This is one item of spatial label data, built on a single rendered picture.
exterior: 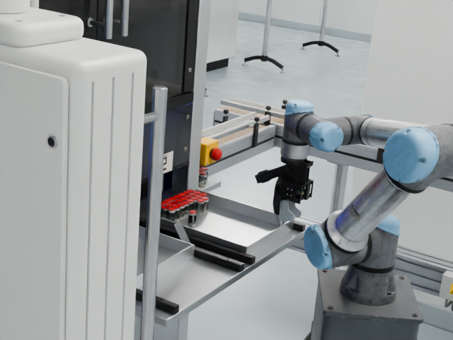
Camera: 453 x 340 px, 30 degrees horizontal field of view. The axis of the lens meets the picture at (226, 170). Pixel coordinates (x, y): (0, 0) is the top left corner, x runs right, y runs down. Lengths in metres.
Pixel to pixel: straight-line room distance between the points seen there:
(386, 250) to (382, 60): 1.60
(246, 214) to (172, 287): 0.52
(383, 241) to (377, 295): 0.15
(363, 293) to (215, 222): 0.48
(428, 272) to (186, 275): 1.30
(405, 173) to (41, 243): 0.83
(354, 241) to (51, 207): 0.98
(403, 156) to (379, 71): 1.89
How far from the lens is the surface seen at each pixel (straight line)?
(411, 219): 3.81
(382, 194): 1.95
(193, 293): 2.03
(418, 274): 3.22
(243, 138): 3.05
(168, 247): 2.24
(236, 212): 2.51
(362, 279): 2.25
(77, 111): 1.25
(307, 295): 4.02
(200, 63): 2.50
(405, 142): 1.83
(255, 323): 3.73
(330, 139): 2.14
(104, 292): 1.41
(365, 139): 2.19
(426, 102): 3.66
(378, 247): 2.20
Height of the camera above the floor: 1.82
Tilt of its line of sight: 19 degrees down
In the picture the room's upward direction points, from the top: 5 degrees clockwise
